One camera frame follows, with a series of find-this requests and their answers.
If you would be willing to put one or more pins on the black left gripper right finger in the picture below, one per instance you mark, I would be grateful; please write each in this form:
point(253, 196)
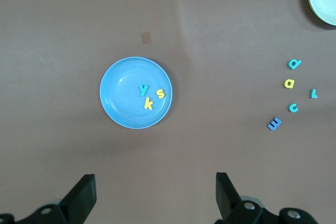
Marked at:
point(236, 211)

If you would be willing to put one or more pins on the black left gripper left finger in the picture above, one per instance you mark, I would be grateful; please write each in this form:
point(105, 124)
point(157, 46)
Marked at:
point(76, 203)

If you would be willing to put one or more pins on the yellow foam letter k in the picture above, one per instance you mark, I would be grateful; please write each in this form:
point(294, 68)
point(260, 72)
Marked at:
point(147, 104)

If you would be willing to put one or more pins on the teal foam letter y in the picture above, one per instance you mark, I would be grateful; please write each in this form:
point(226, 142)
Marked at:
point(143, 91)

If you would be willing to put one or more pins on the yellow foam letter s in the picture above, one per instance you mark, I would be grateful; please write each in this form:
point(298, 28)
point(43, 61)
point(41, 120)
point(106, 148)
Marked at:
point(160, 93)

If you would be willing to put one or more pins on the blue foam letter E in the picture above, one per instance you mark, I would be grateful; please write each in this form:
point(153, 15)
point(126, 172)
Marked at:
point(277, 125)

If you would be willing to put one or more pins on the blue plate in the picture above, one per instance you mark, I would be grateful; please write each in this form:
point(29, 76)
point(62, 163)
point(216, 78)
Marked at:
point(123, 103)

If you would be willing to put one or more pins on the teal foam letter c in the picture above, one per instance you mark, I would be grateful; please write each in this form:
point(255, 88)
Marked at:
point(290, 107)

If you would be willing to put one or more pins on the yellow foam letter a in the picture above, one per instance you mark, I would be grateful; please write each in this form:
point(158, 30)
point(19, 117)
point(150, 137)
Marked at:
point(292, 83)

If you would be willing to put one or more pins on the teal foam letter l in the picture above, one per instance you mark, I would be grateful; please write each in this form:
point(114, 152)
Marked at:
point(312, 93)

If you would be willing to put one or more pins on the teal foam letter d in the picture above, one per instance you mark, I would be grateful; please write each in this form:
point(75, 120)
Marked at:
point(298, 62)

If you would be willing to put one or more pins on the brown tape square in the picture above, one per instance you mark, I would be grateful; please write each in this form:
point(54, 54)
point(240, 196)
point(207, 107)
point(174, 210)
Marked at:
point(146, 38)

